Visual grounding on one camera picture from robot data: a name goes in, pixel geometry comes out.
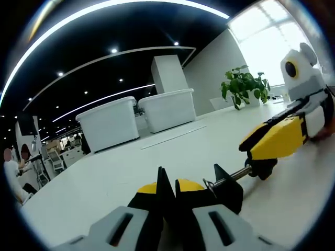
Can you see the white cabinet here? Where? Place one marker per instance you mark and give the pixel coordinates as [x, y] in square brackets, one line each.
[73, 157]

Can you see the person's right hand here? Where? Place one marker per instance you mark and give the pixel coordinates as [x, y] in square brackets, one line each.
[325, 134]

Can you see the white desk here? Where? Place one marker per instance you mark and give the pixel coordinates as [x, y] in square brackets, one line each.
[91, 183]

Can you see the potted green plant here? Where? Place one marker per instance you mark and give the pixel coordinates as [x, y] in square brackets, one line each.
[240, 83]

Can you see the window with white blinds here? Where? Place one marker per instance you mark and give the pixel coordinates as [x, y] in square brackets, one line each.
[269, 44]

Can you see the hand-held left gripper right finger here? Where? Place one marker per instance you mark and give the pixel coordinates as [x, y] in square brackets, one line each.
[240, 232]

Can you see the black monitor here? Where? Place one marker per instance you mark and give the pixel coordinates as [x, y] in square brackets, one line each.
[26, 125]

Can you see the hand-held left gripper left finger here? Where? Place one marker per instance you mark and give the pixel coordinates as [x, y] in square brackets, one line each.
[100, 234]

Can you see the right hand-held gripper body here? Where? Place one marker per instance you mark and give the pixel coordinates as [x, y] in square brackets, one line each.
[303, 78]

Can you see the white office chair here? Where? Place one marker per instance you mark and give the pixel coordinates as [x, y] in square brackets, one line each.
[56, 160]

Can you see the retaining clip screw with knob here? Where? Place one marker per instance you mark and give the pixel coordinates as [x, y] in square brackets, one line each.
[261, 168]

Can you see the black fixed fixture bracket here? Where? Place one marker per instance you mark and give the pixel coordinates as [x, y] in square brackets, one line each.
[227, 193]

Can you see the white storage bin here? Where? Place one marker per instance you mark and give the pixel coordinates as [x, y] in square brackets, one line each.
[110, 125]
[167, 112]

